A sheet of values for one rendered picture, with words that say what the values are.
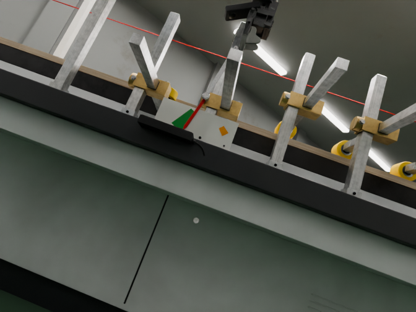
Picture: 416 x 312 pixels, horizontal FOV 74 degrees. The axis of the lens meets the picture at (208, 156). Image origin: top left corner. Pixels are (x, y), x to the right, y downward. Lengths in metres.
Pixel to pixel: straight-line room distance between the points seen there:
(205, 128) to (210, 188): 0.19
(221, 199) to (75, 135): 0.51
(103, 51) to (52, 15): 0.78
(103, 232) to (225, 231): 0.45
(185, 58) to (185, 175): 4.73
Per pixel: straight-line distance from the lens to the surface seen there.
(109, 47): 5.01
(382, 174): 1.28
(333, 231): 0.95
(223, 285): 1.09
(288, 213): 0.90
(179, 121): 0.90
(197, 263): 1.07
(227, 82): 0.76
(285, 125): 0.94
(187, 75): 5.46
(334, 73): 0.80
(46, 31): 4.78
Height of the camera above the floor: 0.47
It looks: 13 degrees up
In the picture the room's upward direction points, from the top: 21 degrees clockwise
